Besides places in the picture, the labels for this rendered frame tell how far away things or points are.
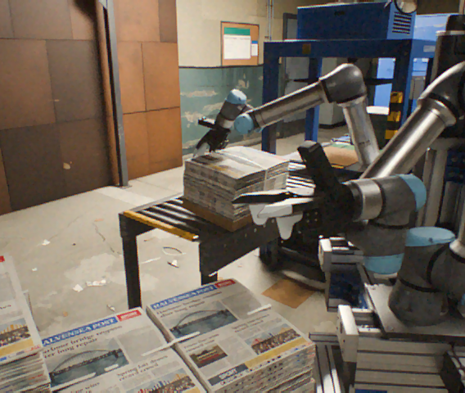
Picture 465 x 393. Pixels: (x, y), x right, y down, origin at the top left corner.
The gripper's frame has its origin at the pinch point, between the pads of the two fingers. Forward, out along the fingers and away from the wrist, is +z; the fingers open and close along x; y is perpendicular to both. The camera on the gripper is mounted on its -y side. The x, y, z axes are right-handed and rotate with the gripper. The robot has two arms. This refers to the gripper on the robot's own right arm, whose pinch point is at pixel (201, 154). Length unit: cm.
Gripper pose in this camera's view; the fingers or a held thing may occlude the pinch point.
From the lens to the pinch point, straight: 191.2
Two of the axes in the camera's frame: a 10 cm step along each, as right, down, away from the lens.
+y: 6.2, 7.1, -3.3
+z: -4.4, 6.6, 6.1
